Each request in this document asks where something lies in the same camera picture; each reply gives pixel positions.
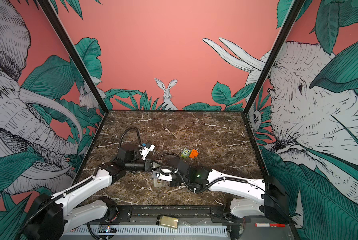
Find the white slotted cable duct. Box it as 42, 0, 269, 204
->
61, 224, 229, 236

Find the orange toy brick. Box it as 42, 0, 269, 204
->
189, 149, 199, 159

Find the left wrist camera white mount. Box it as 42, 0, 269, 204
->
140, 143, 155, 160

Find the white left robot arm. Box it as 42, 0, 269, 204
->
15, 143, 155, 240

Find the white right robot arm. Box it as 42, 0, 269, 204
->
158, 157, 293, 225

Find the black frame post right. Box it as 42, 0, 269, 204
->
243, 0, 306, 114

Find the green owl puzzle piece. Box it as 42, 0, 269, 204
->
181, 148, 192, 159

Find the black corrugated left cable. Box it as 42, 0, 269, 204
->
118, 126, 143, 149

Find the black frame post left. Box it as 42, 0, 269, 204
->
36, 0, 109, 114

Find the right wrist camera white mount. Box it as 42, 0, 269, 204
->
152, 170, 172, 182

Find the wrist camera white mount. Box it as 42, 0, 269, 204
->
140, 143, 155, 160
152, 170, 172, 182

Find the black frame post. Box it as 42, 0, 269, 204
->
36, 0, 109, 114
243, 0, 306, 114

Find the red marker pen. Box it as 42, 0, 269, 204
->
255, 223, 286, 228

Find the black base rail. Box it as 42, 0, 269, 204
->
111, 205, 242, 224

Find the grey remote control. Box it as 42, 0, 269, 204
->
152, 163, 163, 188

